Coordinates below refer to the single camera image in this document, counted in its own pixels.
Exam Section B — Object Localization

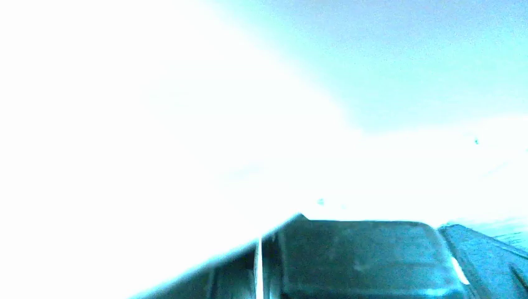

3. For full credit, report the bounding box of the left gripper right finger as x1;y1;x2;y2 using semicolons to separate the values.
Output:
263;216;466;298

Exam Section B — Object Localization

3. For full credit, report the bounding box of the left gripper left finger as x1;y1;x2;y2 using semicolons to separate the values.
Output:
132;239;258;299

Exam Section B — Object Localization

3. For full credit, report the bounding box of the strawberry print ruffled blanket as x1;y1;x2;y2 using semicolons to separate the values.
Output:
1;1;527;298

